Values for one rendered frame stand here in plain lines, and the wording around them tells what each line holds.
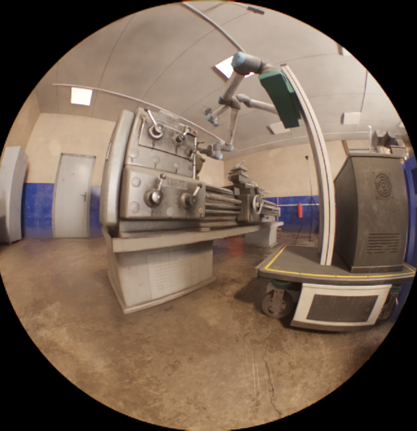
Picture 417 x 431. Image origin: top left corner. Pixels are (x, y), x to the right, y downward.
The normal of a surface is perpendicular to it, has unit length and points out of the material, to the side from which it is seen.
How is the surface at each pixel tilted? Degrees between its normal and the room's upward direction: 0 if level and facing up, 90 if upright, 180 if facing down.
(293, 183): 90
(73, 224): 90
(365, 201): 90
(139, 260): 90
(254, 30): 180
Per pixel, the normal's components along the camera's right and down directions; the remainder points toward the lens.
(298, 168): -0.68, -0.01
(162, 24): 0.00, 1.00
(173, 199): 0.73, 0.00
